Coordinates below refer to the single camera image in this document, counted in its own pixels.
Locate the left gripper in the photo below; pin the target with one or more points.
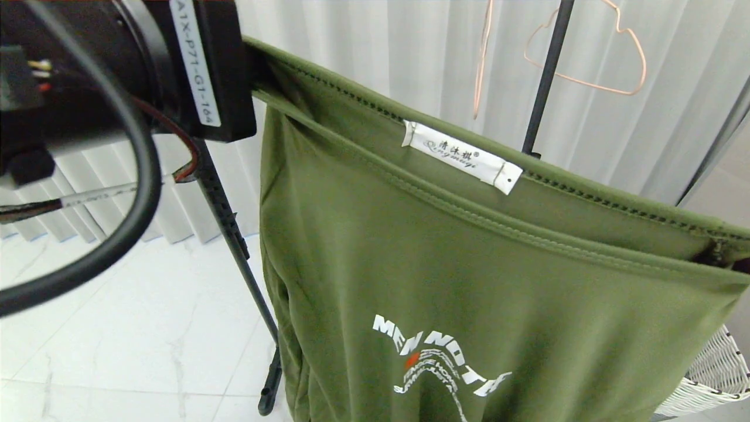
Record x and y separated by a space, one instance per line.
117 58

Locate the green printed shirt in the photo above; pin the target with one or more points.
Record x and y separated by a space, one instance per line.
439 264

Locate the pink clothes hanger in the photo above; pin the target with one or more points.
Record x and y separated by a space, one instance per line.
592 84
481 64

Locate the black clothes rack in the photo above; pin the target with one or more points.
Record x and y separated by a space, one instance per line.
224 211

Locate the white laundry basket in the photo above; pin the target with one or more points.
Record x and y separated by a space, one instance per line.
712 375

